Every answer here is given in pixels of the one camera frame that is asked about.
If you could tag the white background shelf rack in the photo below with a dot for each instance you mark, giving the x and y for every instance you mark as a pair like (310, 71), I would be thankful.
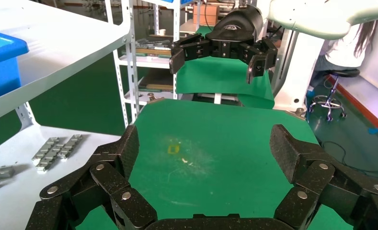
(150, 62)

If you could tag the brown cardboard box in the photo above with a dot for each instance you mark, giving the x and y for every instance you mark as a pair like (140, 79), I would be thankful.
(204, 16)

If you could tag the blue plastic bin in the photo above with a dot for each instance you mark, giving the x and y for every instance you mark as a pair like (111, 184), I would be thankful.
(1, 70)
(176, 2)

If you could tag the person in white shirt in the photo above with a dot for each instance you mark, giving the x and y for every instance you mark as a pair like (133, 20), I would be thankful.
(341, 54)

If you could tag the green cloth covered table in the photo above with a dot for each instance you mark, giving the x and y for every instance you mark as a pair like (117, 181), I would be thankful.
(214, 76)

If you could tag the white paper scrap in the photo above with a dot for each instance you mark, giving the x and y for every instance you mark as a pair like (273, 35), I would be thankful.
(184, 160)

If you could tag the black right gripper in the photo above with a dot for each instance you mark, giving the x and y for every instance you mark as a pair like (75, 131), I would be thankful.
(236, 28)

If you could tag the grey metal parts pile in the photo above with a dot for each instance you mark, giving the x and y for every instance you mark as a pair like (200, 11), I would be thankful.
(154, 43)

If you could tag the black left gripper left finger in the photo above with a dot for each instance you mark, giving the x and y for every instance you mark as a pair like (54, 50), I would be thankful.
(109, 177)

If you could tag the silver toothed metal bar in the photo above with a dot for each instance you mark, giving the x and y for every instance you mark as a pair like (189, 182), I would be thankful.
(45, 150)
(50, 157)
(69, 146)

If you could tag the wooden board with green edge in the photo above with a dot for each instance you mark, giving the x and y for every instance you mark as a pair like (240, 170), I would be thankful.
(158, 87)
(147, 52)

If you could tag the green table cloth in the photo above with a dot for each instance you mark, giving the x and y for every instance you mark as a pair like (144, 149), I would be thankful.
(223, 143)

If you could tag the silver binder clip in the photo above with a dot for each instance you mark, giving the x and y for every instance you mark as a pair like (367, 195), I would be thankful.
(299, 112)
(155, 99)

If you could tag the small white cup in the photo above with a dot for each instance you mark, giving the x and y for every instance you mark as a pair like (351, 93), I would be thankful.
(162, 32)

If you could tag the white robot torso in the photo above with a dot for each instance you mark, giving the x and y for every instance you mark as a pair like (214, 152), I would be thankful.
(303, 73)

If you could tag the small blue floor object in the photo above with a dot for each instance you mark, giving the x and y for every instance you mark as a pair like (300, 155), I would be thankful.
(373, 131)

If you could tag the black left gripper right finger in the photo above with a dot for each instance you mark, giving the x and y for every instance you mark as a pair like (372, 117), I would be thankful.
(315, 174)

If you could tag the black chrome swivel stool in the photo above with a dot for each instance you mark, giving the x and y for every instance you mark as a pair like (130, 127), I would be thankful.
(344, 73)

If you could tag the white metal shelf rack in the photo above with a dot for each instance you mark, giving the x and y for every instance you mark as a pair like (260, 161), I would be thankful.
(65, 41)

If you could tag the silver rail part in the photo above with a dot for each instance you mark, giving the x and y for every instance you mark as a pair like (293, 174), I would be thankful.
(0, 172)

